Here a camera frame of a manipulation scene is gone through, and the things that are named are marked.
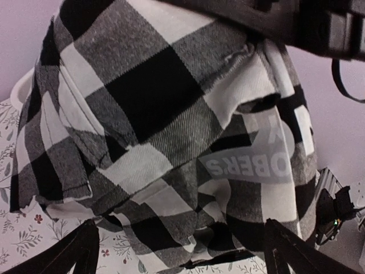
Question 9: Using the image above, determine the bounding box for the floral patterned table mat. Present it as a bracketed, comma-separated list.
[0, 96, 269, 274]

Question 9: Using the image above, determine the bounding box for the white plastic bin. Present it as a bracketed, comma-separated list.
[10, 68, 34, 111]

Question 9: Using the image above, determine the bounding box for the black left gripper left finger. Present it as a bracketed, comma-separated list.
[4, 221, 100, 274]

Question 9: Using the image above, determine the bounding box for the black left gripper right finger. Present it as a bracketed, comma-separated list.
[264, 219, 357, 274]

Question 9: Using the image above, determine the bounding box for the black white checkered shirt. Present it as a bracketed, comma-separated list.
[10, 1, 317, 273]

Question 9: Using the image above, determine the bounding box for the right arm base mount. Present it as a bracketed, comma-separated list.
[315, 168, 364, 248]

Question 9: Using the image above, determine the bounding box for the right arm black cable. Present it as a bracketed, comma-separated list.
[330, 57, 365, 104]

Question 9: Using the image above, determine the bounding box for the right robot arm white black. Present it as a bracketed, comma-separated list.
[170, 0, 364, 61]

